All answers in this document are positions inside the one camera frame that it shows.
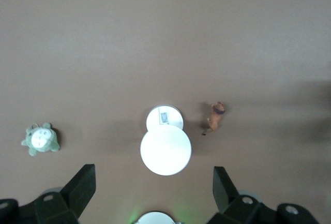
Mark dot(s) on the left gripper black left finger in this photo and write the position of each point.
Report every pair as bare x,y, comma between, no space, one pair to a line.
64,206

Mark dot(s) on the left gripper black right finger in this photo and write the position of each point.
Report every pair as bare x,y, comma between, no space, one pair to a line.
238,211

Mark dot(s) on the brown lion statue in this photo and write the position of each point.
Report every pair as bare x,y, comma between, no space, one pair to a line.
215,119

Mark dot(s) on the grey-green Totoro plush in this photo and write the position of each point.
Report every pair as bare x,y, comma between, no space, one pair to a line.
40,140

